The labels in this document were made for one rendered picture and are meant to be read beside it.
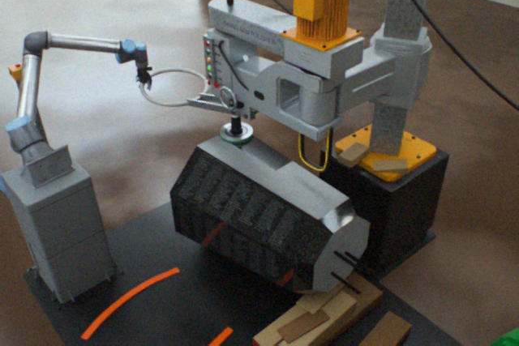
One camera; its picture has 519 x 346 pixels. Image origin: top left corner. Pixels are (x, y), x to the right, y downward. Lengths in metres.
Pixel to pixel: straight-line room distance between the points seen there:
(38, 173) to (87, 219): 0.43
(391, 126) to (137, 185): 2.20
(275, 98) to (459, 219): 1.99
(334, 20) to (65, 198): 1.82
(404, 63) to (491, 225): 1.73
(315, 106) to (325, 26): 0.43
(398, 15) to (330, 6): 0.63
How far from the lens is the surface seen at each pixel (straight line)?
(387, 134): 3.37
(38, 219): 3.26
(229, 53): 3.03
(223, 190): 3.17
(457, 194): 4.53
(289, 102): 2.93
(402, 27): 3.05
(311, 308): 3.22
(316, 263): 2.87
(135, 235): 4.04
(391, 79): 3.08
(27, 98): 3.54
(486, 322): 3.67
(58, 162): 3.27
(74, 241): 3.47
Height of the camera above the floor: 2.74
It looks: 36 degrees down
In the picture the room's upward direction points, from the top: 1 degrees counter-clockwise
